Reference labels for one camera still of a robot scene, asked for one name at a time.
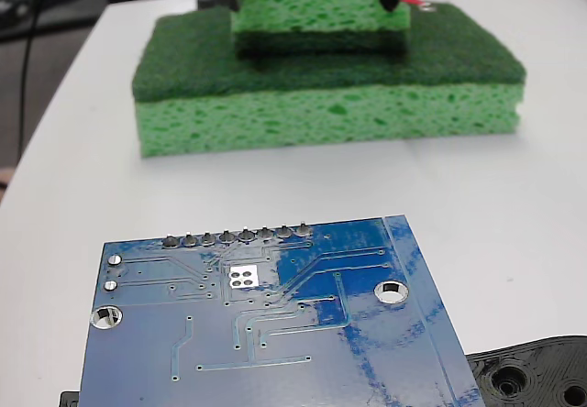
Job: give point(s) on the blue circuit board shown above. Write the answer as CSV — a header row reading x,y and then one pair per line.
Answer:
x,y
321,356

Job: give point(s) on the large green sponge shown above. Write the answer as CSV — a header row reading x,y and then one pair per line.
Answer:
x,y
367,109

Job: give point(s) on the black printed bracket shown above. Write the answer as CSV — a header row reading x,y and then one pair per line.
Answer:
x,y
527,370

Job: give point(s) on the small green sponge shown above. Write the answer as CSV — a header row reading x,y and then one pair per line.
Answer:
x,y
312,8

